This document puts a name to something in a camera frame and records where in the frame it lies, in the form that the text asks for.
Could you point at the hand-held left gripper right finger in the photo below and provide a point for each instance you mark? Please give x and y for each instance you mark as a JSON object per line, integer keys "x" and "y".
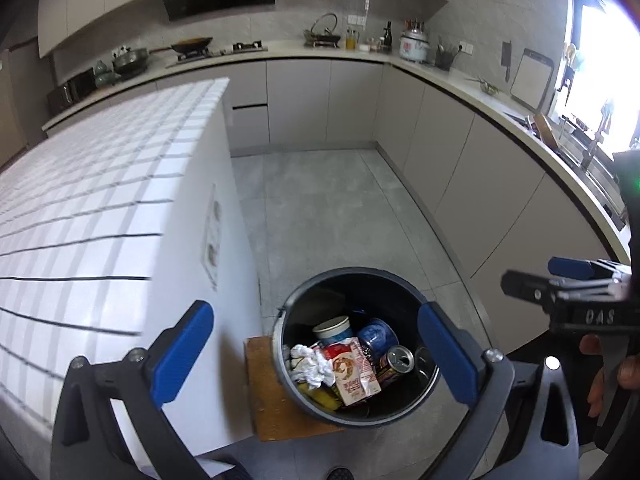
{"x": 447, "y": 355}

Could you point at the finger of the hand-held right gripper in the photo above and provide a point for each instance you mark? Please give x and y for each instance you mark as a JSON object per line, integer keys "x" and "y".
{"x": 570, "y": 267}
{"x": 525, "y": 287}

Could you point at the kitchen counter with cabinets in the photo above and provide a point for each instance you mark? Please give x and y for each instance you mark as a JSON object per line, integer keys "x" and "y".
{"x": 320, "y": 100}

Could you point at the cleaver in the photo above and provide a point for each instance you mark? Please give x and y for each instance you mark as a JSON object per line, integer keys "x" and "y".
{"x": 507, "y": 62}

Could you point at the person's right hand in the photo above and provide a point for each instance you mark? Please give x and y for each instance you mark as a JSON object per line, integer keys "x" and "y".
{"x": 597, "y": 395}

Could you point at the white wall socket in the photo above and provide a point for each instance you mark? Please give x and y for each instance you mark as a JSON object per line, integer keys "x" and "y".
{"x": 465, "y": 49}
{"x": 356, "y": 21}

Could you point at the wooden board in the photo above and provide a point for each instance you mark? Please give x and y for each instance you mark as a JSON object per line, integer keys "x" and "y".
{"x": 545, "y": 127}

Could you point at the small dish with greens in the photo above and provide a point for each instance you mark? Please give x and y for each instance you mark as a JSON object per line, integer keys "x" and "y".
{"x": 487, "y": 86}

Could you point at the pan with glass lid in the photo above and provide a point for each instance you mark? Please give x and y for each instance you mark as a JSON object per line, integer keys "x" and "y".
{"x": 322, "y": 37}

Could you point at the yellow oil bottle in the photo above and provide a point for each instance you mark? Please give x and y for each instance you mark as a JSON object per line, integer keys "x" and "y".
{"x": 351, "y": 40}

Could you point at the white rice cooker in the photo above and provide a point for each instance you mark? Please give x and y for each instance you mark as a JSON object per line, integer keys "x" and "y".
{"x": 415, "y": 45}

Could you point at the metal faucet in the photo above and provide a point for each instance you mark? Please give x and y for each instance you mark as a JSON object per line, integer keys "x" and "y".
{"x": 600, "y": 130}

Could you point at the dark can yellow label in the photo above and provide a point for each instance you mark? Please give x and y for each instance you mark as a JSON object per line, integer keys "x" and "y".
{"x": 395, "y": 362}

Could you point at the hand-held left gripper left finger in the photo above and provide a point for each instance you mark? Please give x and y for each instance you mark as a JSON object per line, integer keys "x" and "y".
{"x": 182, "y": 355}

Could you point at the gas stove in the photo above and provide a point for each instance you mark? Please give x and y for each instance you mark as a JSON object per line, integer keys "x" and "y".
{"x": 220, "y": 54}

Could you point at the black utensil holder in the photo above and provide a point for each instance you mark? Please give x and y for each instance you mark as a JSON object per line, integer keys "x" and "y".
{"x": 444, "y": 59}

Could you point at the dark glass bottle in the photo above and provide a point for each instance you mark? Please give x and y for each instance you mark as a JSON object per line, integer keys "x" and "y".
{"x": 387, "y": 37}

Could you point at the kitchen sink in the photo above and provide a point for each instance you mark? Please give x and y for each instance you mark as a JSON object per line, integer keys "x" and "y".
{"x": 590, "y": 170}

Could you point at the pot with lid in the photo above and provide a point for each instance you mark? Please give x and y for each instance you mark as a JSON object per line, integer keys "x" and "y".
{"x": 131, "y": 60}

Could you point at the window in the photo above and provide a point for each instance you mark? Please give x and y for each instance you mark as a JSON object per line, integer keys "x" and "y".
{"x": 600, "y": 50}

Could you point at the blue white paper cup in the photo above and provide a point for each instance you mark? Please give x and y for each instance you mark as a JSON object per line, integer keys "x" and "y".
{"x": 332, "y": 329}

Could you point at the beige fridge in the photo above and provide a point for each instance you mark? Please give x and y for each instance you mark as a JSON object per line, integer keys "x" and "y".
{"x": 12, "y": 100}

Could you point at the white cutting board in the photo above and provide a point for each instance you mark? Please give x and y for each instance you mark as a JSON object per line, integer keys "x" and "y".
{"x": 532, "y": 80}

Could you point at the blue bowl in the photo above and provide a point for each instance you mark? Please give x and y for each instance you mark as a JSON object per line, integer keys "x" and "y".
{"x": 377, "y": 336}

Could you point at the checkered tablecloth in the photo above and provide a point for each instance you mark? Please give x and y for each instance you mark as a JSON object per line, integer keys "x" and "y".
{"x": 100, "y": 185}

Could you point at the yellow banana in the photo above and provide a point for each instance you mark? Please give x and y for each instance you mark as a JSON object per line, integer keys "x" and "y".
{"x": 322, "y": 396}

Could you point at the green teapot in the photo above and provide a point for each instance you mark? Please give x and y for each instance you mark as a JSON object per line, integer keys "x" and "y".
{"x": 103, "y": 75}

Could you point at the black trash bin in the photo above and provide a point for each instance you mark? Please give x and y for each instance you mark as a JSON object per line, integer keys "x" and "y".
{"x": 310, "y": 305}

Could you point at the upper kitchen cabinets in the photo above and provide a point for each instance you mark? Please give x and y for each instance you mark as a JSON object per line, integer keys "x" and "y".
{"x": 100, "y": 5}

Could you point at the white tissue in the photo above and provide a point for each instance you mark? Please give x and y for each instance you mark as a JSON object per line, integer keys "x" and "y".
{"x": 310, "y": 365}

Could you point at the wok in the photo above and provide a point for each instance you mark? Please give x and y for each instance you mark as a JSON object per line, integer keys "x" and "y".
{"x": 192, "y": 46}

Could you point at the red white carton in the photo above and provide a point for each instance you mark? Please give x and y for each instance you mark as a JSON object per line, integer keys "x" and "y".
{"x": 352, "y": 372}

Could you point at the black toaster oven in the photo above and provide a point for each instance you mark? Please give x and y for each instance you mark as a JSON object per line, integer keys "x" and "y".
{"x": 70, "y": 94}

